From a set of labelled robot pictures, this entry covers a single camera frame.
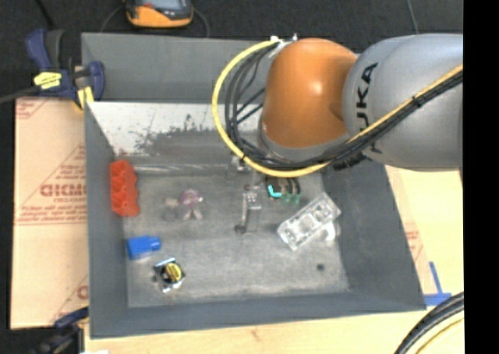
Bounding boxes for purple toy figure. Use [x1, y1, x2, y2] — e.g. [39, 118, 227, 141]
[163, 188, 204, 221]

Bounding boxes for blue block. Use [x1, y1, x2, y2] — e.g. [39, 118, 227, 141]
[126, 234, 162, 260]

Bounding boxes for red plastic block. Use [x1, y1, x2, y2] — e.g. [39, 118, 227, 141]
[109, 160, 140, 218]

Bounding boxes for silver and yellow tape measure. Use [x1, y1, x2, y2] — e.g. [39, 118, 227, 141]
[152, 257, 186, 294]

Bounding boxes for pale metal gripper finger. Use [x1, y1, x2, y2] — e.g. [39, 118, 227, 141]
[234, 192, 252, 235]
[249, 195, 264, 233]

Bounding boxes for brown cardboard board, red print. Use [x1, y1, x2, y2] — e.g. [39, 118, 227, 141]
[9, 96, 440, 331]

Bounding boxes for clear plastic box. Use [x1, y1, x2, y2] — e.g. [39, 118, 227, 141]
[276, 192, 342, 252]

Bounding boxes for grey metal bin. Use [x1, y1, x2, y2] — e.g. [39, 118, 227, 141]
[80, 32, 427, 338]

